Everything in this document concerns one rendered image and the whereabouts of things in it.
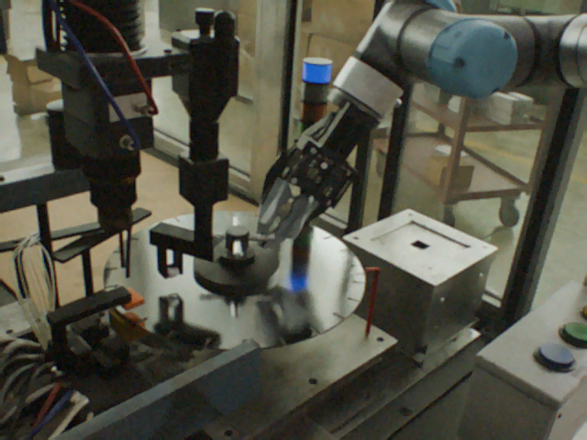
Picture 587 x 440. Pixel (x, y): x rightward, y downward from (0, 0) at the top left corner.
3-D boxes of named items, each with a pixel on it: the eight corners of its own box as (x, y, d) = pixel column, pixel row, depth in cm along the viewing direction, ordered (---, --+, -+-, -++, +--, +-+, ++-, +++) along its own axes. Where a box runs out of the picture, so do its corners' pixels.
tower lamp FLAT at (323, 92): (314, 94, 101) (315, 76, 100) (334, 101, 98) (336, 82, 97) (294, 98, 98) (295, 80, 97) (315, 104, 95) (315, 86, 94)
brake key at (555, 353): (545, 350, 78) (548, 337, 77) (575, 366, 75) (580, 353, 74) (530, 363, 75) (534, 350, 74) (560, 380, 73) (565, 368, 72)
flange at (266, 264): (176, 278, 76) (176, 260, 74) (215, 239, 85) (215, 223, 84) (260, 300, 73) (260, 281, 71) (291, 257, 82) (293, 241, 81)
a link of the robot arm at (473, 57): (557, 23, 59) (485, 7, 68) (463, 22, 55) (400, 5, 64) (537, 102, 63) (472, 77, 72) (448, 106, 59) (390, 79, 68)
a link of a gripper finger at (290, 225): (261, 258, 74) (304, 195, 72) (260, 244, 80) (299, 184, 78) (283, 271, 74) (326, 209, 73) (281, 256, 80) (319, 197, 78)
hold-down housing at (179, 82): (215, 189, 70) (218, 5, 61) (236, 205, 67) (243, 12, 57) (170, 198, 68) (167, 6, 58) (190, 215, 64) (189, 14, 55)
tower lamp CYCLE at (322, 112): (312, 113, 102) (314, 95, 101) (332, 120, 100) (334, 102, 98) (293, 117, 99) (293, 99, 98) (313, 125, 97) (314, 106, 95)
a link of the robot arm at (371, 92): (345, 56, 75) (398, 93, 77) (325, 88, 76) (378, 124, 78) (356, 57, 68) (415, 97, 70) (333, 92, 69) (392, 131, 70)
